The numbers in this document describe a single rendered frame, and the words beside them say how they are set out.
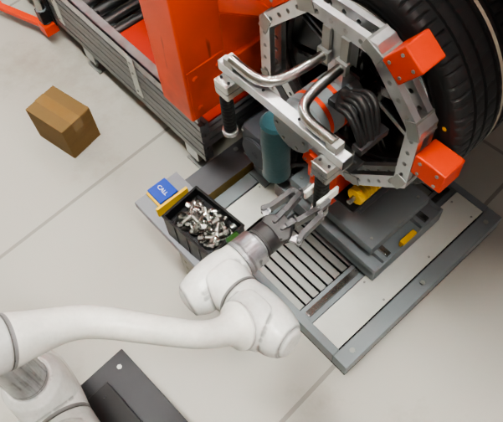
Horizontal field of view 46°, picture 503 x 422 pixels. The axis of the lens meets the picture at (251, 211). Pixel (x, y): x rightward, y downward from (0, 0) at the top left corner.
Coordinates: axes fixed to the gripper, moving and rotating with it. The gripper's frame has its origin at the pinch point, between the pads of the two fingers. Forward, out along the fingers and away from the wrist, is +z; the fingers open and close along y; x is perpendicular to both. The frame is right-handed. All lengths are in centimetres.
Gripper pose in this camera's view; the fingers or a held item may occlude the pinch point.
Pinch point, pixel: (321, 192)
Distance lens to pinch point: 143.5
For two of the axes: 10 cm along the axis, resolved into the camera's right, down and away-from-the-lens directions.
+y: 6.7, 6.3, -4.1
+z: 7.4, -5.9, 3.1
